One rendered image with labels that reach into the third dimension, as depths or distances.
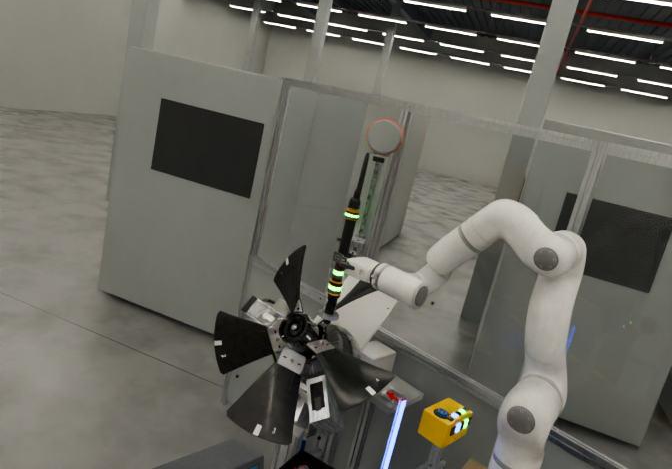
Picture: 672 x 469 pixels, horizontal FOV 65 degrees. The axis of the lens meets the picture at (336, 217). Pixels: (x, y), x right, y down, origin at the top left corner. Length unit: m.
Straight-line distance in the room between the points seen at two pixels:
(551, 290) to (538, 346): 0.14
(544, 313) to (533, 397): 0.20
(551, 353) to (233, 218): 2.95
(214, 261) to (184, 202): 0.51
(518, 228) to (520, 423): 0.46
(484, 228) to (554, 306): 0.25
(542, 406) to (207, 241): 3.15
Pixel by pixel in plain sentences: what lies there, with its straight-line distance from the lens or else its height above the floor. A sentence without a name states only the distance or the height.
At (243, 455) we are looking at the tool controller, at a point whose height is 1.25.
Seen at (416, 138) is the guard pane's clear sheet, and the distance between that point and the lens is 2.42.
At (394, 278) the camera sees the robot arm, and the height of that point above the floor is 1.53.
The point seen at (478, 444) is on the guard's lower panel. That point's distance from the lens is 2.41.
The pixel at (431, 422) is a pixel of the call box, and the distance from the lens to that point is 1.88.
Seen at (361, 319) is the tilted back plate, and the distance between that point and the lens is 2.08.
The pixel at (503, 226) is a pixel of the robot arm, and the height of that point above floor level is 1.77.
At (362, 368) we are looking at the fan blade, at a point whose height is 1.18.
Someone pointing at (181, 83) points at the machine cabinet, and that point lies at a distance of 4.20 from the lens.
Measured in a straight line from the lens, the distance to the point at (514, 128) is 2.19.
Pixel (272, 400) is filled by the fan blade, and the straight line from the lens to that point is 1.82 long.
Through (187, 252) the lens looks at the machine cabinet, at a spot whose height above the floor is 0.62.
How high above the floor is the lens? 1.97
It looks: 12 degrees down
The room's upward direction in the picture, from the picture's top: 13 degrees clockwise
